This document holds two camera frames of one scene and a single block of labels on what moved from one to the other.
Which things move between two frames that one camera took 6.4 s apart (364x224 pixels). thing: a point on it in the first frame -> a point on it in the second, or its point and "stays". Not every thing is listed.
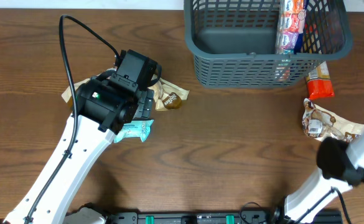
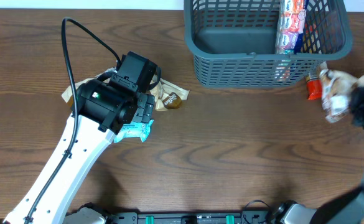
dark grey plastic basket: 233,43 stays
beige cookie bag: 68,94 stays
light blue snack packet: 134,129 stays
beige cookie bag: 319,123 -> 336,89
